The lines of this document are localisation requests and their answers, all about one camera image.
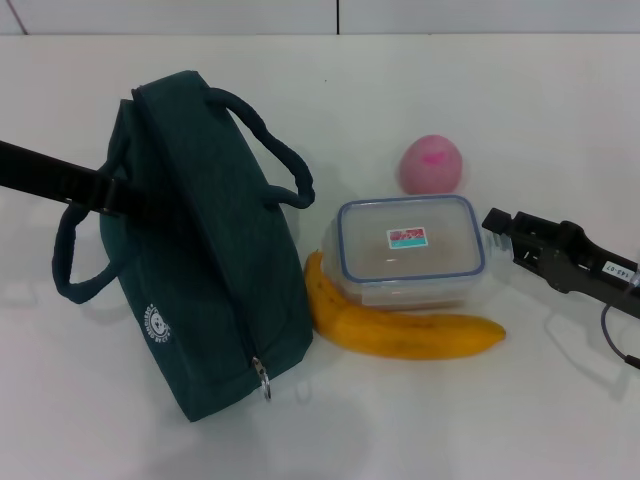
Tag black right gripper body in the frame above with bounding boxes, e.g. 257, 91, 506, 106
544, 219, 640, 312

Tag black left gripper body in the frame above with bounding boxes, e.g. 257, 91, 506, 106
0, 139, 109, 214

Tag dark teal insulated lunch bag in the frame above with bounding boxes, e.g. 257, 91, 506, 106
53, 69, 317, 424

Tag clear plastic food container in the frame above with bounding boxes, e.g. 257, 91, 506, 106
322, 194, 511, 309

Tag pink peach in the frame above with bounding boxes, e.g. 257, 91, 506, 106
397, 133, 466, 195

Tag yellow banana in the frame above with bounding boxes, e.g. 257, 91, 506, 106
304, 249, 507, 361

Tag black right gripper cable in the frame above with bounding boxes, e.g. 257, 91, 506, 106
601, 272, 640, 371

